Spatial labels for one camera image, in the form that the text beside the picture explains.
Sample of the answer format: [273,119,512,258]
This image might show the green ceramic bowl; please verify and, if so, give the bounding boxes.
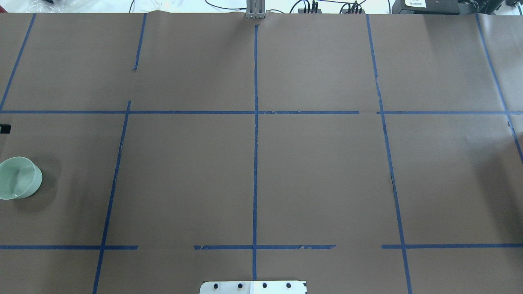
[0,156,42,200]

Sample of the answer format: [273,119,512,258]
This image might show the black box device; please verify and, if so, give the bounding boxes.
[391,0,460,15]

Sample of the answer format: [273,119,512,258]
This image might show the aluminium frame post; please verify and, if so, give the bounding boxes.
[245,0,267,19]

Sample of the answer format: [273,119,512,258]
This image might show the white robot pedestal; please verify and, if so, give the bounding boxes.
[199,281,308,294]

